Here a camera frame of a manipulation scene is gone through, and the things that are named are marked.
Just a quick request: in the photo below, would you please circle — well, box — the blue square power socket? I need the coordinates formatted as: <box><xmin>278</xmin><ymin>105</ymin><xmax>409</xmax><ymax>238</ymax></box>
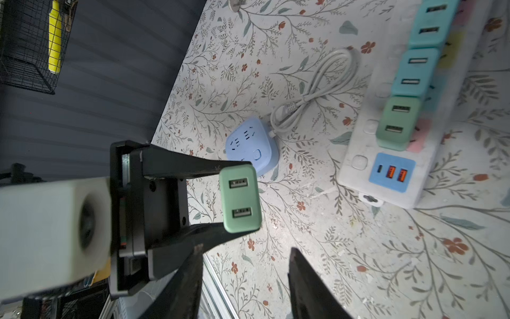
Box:
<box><xmin>225</xmin><ymin>117</ymin><xmax>280</xmax><ymax>176</ymax></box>

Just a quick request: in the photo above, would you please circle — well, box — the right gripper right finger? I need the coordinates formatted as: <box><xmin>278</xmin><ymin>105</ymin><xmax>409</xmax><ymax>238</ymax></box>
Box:
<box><xmin>288</xmin><ymin>247</ymin><xmax>352</xmax><ymax>319</ymax></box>

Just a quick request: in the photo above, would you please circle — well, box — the black wire basket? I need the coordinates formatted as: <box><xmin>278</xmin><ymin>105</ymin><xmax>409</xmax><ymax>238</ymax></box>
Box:
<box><xmin>1</xmin><ymin>0</ymin><xmax>78</xmax><ymax>95</ymax></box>

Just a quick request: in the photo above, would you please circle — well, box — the yellow marker pen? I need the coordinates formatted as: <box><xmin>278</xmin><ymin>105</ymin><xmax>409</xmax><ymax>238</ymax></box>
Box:
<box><xmin>48</xmin><ymin>0</ymin><xmax>62</xmax><ymax>74</ymax></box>

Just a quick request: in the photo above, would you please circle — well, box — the teal plug adapter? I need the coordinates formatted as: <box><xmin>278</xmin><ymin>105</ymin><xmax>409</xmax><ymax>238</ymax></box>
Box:
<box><xmin>408</xmin><ymin>0</ymin><xmax>460</xmax><ymax>50</ymax></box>
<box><xmin>391</xmin><ymin>48</ymin><xmax>440</xmax><ymax>100</ymax></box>

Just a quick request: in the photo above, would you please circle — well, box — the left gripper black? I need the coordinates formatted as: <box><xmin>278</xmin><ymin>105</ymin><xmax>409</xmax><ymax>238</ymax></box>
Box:
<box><xmin>109</xmin><ymin>140</ymin><xmax>252</xmax><ymax>298</ymax></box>

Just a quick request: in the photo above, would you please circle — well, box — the long white power strip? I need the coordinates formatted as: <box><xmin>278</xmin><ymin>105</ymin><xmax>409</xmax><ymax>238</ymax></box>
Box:
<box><xmin>338</xmin><ymin>1</ymin><xmax>493</xmax><ymax>209</ymax></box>

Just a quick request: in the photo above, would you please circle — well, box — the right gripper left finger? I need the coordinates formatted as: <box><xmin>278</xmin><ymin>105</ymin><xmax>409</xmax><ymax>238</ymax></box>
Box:
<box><xmin>140</xmin><ymin>244</ymin><xmax>203</xmax><ymax>318</ymax></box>

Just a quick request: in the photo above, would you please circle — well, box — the blue socket white cable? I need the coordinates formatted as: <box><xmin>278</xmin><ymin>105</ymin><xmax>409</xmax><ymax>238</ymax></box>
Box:
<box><xmin>270</xmin><ymin>48</ymin><xmax>359</xmax><ymax>138</ymax></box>

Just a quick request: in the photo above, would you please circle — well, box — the green plug adapter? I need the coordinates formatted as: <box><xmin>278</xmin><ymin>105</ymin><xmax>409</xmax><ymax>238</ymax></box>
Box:
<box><xmin>376</xmin><ymin>96</ymin><xmax>422</xmax><ymax>152</ymax></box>
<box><xmin>219</xmin><ymin>163</ymin><xmax>262</xmax><ymax>233</ymax></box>

